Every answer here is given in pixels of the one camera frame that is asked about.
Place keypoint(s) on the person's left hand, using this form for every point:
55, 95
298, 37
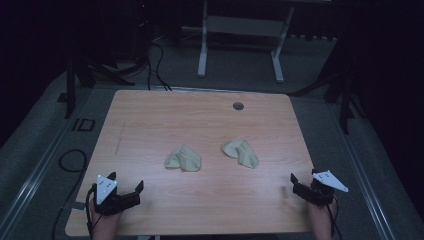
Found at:
104, 226

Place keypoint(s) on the grey round table grommet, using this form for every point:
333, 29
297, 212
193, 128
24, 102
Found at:
238, 106

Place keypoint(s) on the black metal stand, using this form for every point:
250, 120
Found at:
345, 106
70, 90

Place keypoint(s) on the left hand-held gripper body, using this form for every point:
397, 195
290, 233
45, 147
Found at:
115, 201

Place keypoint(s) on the white metal table frame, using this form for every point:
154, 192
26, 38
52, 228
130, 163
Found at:
241, 26

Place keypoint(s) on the grey tape strip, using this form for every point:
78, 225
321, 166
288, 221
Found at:
78, 205

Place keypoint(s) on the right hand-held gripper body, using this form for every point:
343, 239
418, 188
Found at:
316, 195

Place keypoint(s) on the person's right hand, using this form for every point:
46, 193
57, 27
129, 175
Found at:
321, 221

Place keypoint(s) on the pale green sock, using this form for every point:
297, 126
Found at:
245, 154
185, 159

